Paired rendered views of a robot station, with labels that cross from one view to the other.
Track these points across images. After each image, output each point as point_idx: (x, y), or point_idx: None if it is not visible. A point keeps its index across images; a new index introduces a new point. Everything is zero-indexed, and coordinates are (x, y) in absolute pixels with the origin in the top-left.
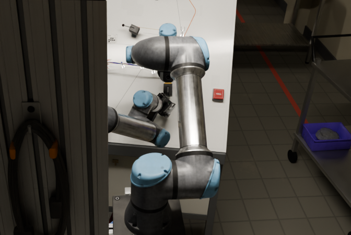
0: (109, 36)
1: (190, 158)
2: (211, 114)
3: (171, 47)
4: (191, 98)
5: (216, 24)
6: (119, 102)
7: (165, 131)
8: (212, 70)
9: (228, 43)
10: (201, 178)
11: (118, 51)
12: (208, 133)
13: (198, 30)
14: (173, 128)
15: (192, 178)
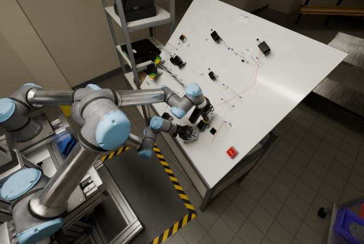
0: (202, 71)
1: (26, 205)
2: (220, 159)
3: (84, 110)
4: (65, 164)
5: (271, 104)
6: None
7: (144, 152)
8: (242, 134)
9: (269, 124)
10: (16, 227)
11: (200, 83)
12: (209, 168)
13: (254, 99)
14: (195, 147)
15: (14, 220)
